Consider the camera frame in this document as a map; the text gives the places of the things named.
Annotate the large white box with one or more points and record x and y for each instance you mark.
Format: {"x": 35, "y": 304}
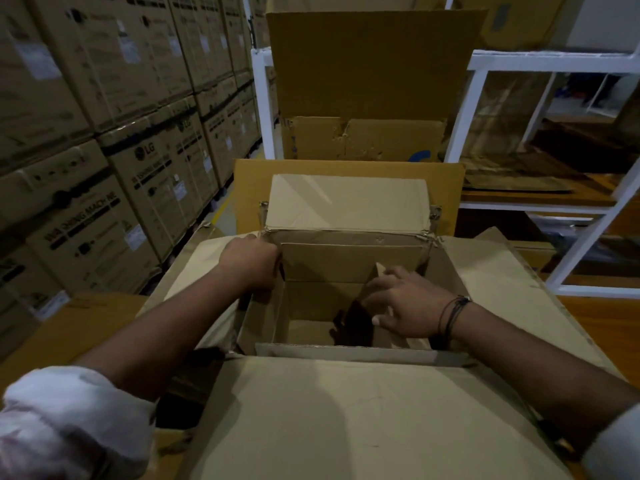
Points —
{"x": 605, "y": 19}

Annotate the tall blue print cardboard box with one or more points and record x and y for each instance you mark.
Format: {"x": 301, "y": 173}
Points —
{"x": 510, "y": 19}

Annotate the white metal shelf rack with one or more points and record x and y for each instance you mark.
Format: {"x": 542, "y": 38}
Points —
{"x": 472, "y": 109}

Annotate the person's right forearm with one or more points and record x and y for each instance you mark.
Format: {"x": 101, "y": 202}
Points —
{"x": 550, "y": 369}

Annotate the stack of printed brown cartons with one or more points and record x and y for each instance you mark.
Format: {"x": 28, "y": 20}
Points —
{"x": 100, "y": 134}

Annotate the dull brown small cardboard box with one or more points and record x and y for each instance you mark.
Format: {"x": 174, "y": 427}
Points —
{"x": 350, "y": 419}

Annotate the person's left forearm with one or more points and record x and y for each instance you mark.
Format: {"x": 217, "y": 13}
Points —
{"x": 160, "y": 329}

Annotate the person's right hand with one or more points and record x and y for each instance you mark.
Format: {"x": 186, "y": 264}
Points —
{"x": 415, "y": 304}

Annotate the taped brown cardboard box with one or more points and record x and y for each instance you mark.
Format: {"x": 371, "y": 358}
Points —
{"x": 340, "y": 2}

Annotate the person's left hand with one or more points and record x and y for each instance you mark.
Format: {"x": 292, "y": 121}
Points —
{"x": 250, "y": 264}

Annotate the clear plastic sheet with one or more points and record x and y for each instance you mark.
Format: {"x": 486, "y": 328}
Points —
{"x": 505, "y": 114}

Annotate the Flipkart box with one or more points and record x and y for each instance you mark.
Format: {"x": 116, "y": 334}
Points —
{"x": 370, "y": 64}

